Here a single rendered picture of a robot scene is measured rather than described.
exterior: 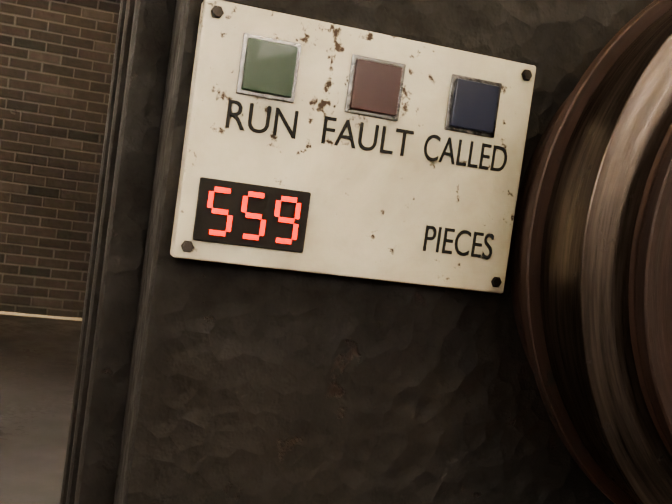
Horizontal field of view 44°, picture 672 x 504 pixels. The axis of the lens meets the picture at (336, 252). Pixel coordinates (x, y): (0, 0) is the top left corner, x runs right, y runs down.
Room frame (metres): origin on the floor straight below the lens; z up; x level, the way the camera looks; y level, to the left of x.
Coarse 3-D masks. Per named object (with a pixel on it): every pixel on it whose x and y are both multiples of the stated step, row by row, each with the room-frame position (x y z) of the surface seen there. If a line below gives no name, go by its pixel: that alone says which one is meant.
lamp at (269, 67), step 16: (256, 48) 0.58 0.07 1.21; (272, 48) 0.58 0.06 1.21; (288, 48) 0.59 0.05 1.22; (256, 64) 0.58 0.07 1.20; (272, 64) 0.59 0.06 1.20; (288, 64) 0.59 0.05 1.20; (256, 80) 0.58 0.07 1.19; (272, 80) 0.59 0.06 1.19; (288, 80) 0.59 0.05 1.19; (288, 96) 0.59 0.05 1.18
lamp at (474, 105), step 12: (456, 84) 0.63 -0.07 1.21; (468, 84) 0.63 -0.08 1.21; (480, 84) 0.63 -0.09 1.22; (456, 96) 0.63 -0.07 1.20; (468, 96) 0.63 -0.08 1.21; (480, 96) 0.64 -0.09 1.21; (492, 96) 0.64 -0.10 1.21; (456, 108) 0.63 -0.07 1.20; (468, 108) 0.63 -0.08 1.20; (480, 108) 0.64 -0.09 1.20; (492, 108) 0.64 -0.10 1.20; (456, 120) 0.63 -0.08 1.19; (468, 120) 0.63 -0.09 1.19; (480, 120) 0.64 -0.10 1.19; (492, 120) 0.64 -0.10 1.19; (492, 132) 0.64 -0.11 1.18
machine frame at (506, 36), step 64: (128, 0) 0.86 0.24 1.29; (192, 0) 0.59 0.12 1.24; (256, 0) 0.61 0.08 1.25; (320, 0) 0.62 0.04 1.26; (384, 0) 0.64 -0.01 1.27; (448, 0) 0.65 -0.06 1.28; (512, 0) 0.67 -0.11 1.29; (576, 0) 0.69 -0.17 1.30; (640, 0) 0.70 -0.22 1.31; (128, 64) 0.68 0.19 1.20; (192, 64) 0.59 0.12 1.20; (576, 64) 0.69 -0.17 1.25; (128, 128) 0.66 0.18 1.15; (128, 192) 0.66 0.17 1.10; (128, 256) 0.67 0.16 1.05; (128, 320) 0.67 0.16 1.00; (192, 320) 0.60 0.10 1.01; (256, 320) 0.62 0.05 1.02; (320, 320) 0.63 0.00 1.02; (384, 320) 0.65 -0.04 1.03; (448, 320) 0.66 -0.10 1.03; (512, 320) 0.68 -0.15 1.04; (128, 384) 0.67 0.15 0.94; (192, 384) 0.60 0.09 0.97; (256, 384) 0.62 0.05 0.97; (320, 384) 0.63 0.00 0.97; (384, 384) 0.65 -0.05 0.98; (448, 384) 0.67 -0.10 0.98; (512, 384) 0.68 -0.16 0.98; (128, 448) 0.61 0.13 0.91; (192, 448) 0.60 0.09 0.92; (256, 448) 0.62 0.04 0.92; (320, 448) 0.63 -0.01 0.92; (384, 448) 0.65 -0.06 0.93; (448, 448) 0.67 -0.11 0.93; (512, 448) 0.69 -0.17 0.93
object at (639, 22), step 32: (640, 32) 0.60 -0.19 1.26; (608, 64) 0.59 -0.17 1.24; (576, 96) 0.59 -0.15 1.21; (544, 160) 0.59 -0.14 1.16; (544, 192) 0.58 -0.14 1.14; (544, 224) 0.59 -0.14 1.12; (512, 256) 0.67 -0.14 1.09; (512, 288) 0.68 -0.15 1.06; (544, 352) 0.59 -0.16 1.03; (544, 384) 0.59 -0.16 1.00; (576, 448) 0.60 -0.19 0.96; (608, 480) 0.61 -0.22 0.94
